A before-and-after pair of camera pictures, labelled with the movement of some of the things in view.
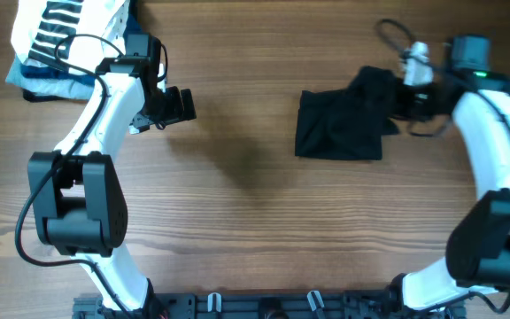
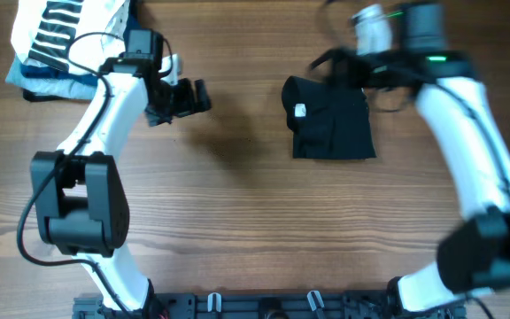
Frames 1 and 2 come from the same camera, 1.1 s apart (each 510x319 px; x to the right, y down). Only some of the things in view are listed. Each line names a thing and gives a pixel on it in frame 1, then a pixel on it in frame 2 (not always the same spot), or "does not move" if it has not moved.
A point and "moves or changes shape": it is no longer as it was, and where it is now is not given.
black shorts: (348, 124) moves or changes shape
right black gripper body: (414, 103) → (377, 68)
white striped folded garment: (73, 35) does not move
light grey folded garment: (17, 76) does not move
